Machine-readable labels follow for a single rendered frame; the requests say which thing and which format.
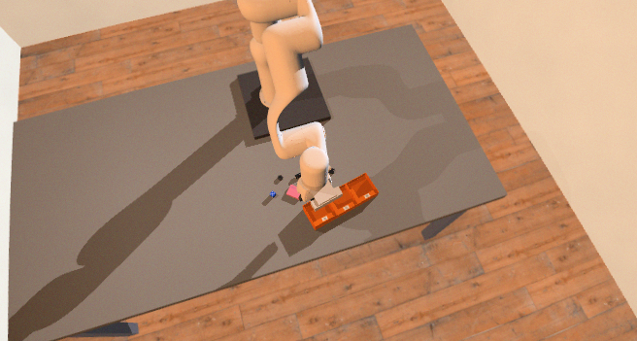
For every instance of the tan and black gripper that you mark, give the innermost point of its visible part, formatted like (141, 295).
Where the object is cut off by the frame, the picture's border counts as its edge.
(305, 194)

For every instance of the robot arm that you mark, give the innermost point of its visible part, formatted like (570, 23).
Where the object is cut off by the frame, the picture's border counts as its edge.
(297, 31)

